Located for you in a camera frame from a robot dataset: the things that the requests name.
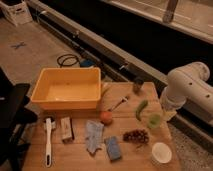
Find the blue sponge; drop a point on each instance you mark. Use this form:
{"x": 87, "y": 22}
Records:
{"x": 112, "y": 148}

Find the white dish brush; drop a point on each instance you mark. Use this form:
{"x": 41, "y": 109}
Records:
{"x": 49, "y": 125}

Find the white bowl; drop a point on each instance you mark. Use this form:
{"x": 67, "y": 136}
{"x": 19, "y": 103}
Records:
{"x": 161, "y": 153}

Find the bunch of dark grapes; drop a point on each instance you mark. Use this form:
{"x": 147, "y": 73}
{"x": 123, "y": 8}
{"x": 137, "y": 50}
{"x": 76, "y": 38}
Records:
{"x": 136, "y": 136}

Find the black chair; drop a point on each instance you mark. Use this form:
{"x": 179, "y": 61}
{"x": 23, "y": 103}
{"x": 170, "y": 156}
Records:
{"x": 14, "y": 116}

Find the orange fruit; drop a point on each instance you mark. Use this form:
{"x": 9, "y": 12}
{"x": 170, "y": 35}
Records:
{"x": 106, "y": 117}

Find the green plastic cup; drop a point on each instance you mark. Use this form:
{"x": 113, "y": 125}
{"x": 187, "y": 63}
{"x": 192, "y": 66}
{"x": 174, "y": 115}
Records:
{"x": 154, "y": 121}

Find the light blue towel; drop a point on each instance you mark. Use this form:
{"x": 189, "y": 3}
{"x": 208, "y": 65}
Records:
{"x": 93, "y": 136}

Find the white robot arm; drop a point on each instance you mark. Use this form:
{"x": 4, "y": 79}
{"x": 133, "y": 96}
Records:
{"x": 185, "y": 83}

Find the yellow plastic tub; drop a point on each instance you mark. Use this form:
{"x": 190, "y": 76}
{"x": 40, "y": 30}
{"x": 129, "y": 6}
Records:
{"x": 67, "y": 88}

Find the small cardboard box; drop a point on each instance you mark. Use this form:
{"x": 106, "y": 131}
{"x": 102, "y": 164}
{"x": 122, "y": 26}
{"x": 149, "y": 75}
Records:
{"x": 66, "y": 133}

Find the white storage box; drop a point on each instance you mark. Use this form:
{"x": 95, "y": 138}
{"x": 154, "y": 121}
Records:
{"x": 17, "y": 14}

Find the blue floor object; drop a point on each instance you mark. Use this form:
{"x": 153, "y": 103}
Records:
{"x": 87, "y": 63}

